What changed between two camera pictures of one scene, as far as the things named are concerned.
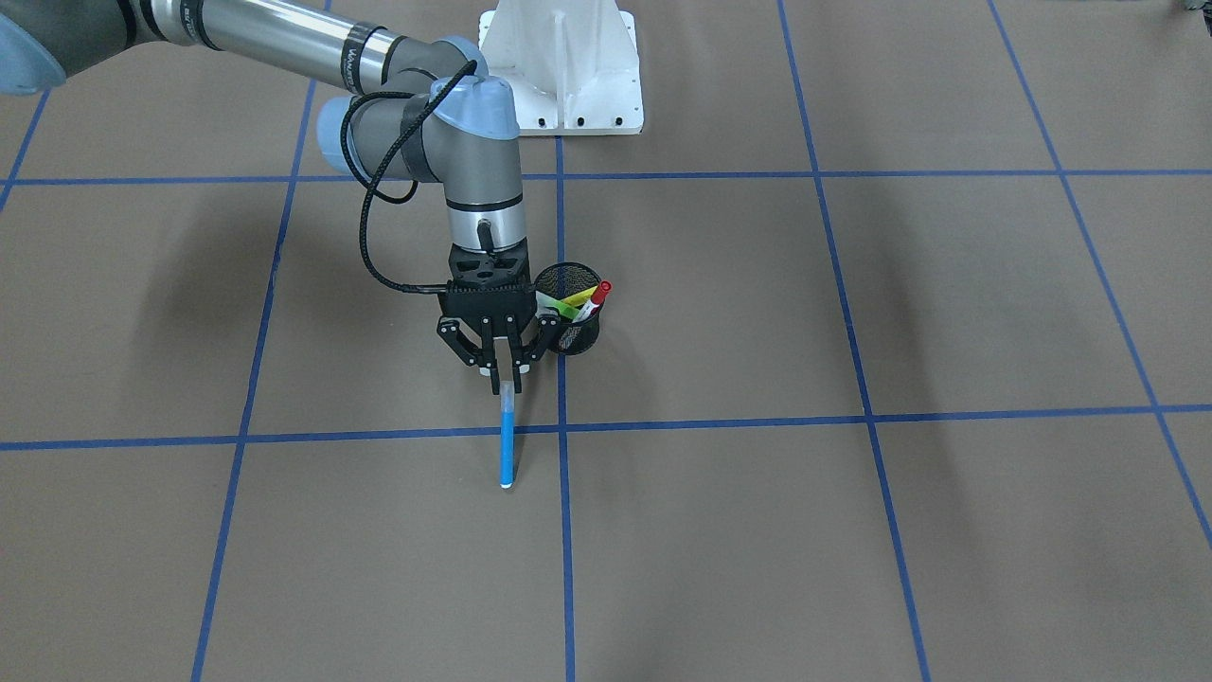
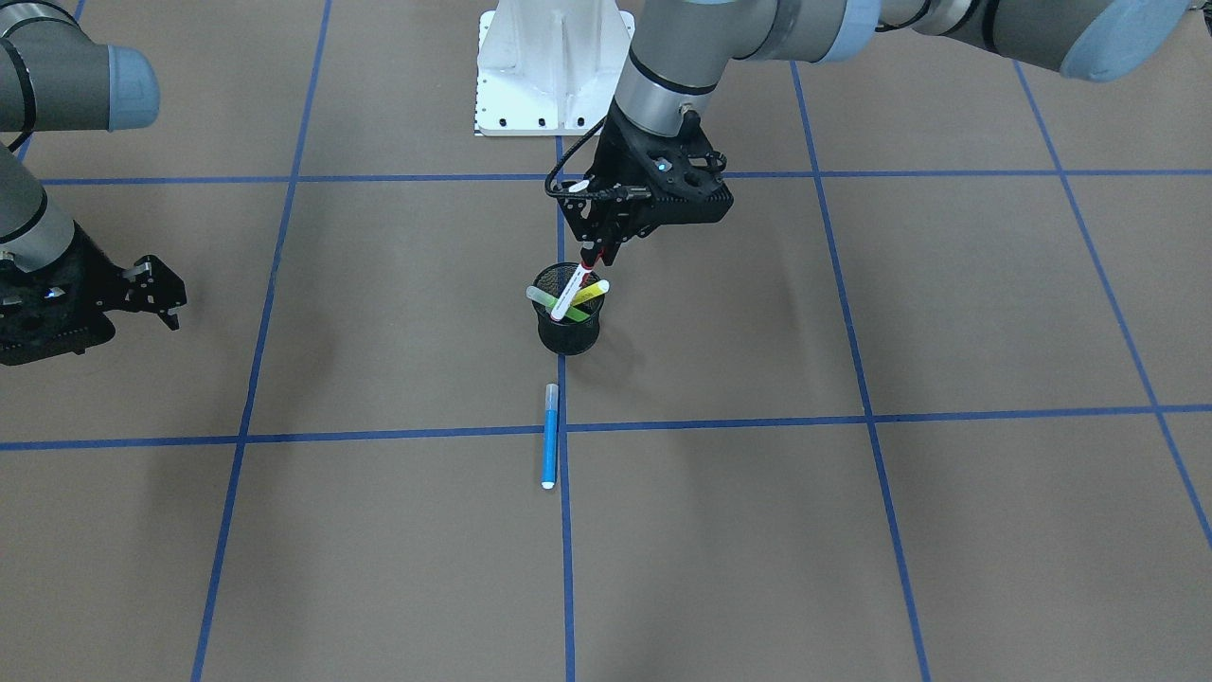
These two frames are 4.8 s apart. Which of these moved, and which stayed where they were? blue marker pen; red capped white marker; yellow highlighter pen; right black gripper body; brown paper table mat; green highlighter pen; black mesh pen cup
Moved: right black gripper body; blue marker pen; red capped white marker
Stayed: green highlighter pen; brown paper table mat; black mesh pen cup; yellow highlighter pen
